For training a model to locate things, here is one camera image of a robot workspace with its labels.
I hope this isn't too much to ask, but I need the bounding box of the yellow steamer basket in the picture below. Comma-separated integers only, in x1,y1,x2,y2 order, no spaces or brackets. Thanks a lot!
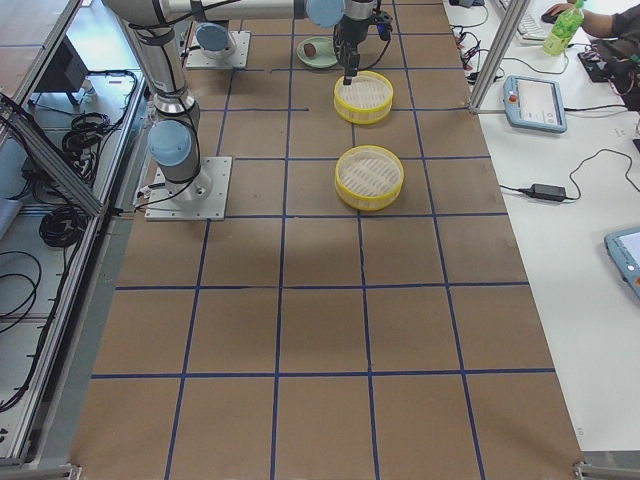
334,145,405,211
333,71,394,125

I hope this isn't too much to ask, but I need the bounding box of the seated person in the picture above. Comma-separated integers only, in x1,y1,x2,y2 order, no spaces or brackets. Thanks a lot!
541,0,640,111

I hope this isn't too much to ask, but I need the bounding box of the light green plate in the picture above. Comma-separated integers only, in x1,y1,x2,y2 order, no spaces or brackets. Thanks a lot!
296,36,337,69

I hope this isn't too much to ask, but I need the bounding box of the blue teach pendant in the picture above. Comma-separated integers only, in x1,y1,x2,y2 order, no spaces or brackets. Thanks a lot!
604,227,640,297
503,75,567,133

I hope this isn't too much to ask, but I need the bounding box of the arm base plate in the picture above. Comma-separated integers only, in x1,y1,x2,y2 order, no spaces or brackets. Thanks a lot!
186,29,251,70
144,157,233,221

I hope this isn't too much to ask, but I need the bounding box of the black power adapter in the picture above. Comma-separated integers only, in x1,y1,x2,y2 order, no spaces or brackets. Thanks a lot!
527,183,567,202

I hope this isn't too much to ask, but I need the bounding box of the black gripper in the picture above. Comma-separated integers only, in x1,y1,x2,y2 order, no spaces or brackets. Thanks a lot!
333,1,393,85

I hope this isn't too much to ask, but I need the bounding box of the brown bun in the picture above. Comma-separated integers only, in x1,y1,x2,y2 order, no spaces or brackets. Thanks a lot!
303,42,317,58

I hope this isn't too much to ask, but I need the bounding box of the aluminium frame post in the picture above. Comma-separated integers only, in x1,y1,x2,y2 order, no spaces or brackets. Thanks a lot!
468,0,530,114

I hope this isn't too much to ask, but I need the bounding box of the green drink bottle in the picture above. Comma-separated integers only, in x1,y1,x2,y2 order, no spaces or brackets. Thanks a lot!
542,0,584,56

